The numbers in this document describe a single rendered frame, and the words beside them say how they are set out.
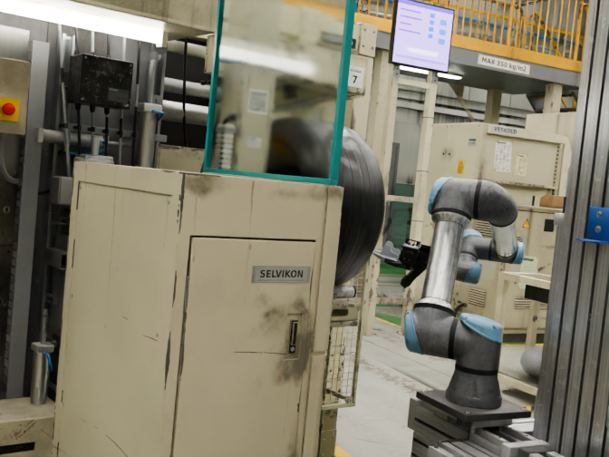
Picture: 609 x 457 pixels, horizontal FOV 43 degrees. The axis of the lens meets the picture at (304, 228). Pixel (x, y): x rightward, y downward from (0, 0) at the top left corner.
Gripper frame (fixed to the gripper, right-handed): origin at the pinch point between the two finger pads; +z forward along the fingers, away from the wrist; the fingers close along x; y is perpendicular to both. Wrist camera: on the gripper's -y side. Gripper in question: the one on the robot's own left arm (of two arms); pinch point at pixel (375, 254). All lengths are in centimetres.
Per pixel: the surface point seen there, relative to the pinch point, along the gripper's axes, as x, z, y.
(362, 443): -74, -6, -138
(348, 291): 2.7, 6.5, -15.1
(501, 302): -239, -66, -125
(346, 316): 8.1, 4.7, -22.0
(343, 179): 10.0, 14.2, 27.8
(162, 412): 128, 22, 18
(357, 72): -61, 28, 46
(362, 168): 0.3, 9.9, 29.5
